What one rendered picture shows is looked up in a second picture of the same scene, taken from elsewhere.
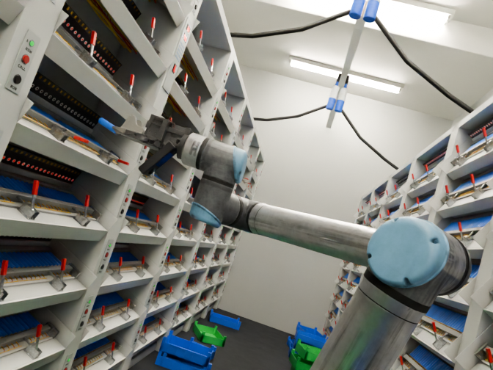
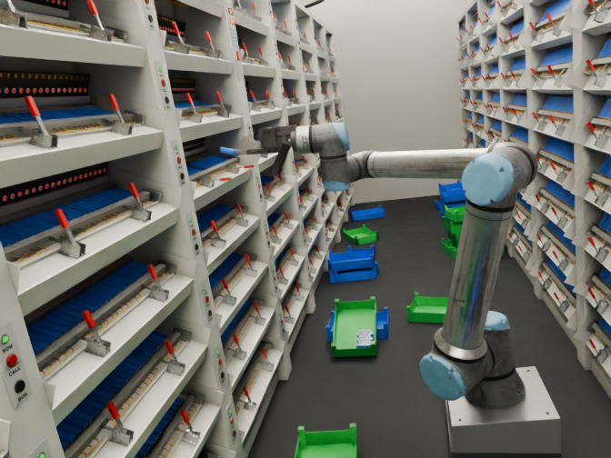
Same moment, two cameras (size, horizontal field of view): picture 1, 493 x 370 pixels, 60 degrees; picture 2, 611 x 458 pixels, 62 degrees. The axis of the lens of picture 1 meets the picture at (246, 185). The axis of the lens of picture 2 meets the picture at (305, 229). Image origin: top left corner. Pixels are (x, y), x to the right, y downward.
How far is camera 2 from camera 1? 0.63 m
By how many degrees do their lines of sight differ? 21
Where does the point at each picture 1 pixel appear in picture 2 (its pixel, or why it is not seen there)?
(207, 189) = (330, 167)
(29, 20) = (168, 135)
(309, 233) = (419, 169)
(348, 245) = (451, 170)
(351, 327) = (470, 236)
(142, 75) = (216, 77)
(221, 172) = (333, 150)
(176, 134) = (285, 134)
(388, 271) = (479, 198)
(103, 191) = (239, 189)
